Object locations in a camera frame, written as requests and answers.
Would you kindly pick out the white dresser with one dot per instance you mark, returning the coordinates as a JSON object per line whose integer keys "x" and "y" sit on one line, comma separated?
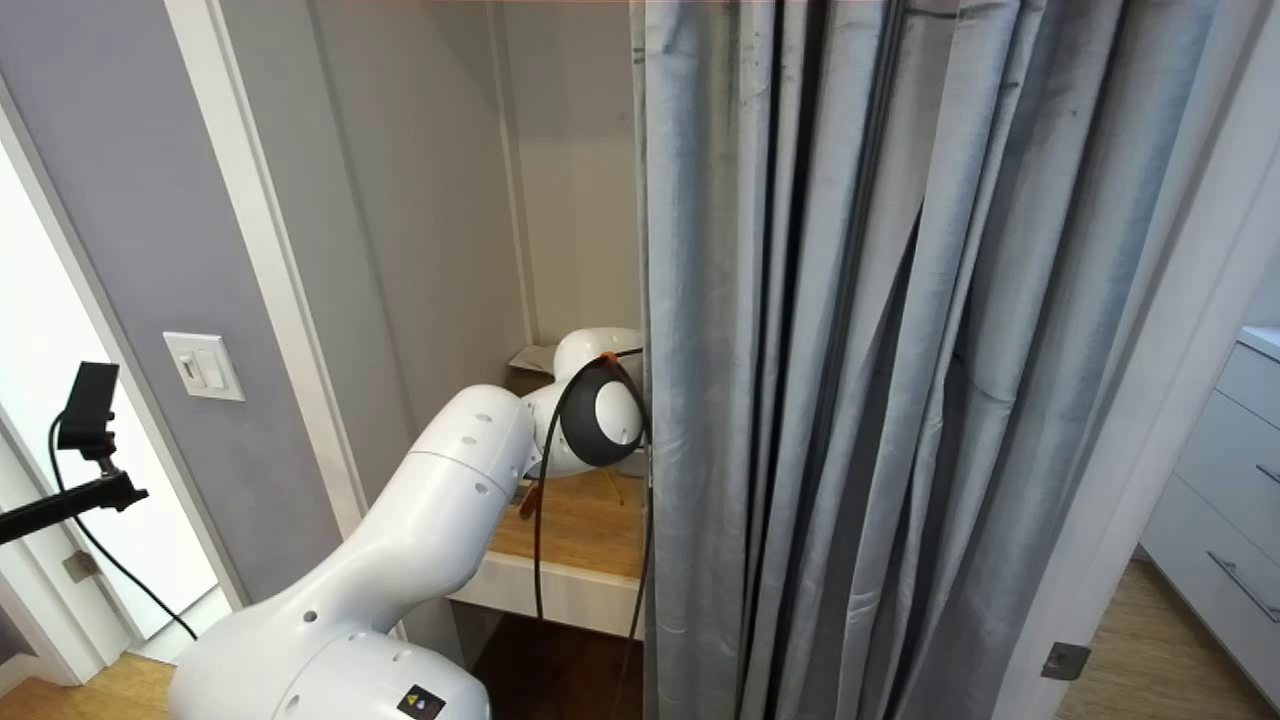
{"x": 1221, "y": 505}

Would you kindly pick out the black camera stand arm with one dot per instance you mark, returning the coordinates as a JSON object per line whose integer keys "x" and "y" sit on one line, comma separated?
{"x": 67, "y": 505}

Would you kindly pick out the white door jamb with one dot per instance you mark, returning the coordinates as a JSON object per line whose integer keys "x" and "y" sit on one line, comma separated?
{"x": 1147, "y": 425}

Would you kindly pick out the wooden table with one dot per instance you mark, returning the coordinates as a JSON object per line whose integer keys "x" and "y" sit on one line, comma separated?
{"x": 584, "y": 534}

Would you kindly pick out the white wall switch plate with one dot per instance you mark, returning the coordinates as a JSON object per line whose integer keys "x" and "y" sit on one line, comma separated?
{"x": 202, "y": 364}

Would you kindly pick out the grey curtain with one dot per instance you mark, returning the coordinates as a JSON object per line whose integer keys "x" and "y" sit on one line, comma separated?
{"x": 866, "y": 333}

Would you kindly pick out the white closet door frame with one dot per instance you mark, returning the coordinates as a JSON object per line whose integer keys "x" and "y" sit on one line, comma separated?
{"x": 267, "y": 281}

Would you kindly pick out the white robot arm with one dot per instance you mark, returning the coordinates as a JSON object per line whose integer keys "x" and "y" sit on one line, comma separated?
{"x": 402, "y": 534}

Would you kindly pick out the black camera on stand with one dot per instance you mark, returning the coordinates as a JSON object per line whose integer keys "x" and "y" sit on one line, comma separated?
{"x": 89, "y": 401}

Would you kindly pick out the white paper on box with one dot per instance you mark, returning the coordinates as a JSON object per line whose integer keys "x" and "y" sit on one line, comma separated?
{"x": 532, "y": 356}

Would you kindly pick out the metal door strike plate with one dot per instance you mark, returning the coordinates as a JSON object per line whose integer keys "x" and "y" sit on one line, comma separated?
{"x": 1065, "y": 663}

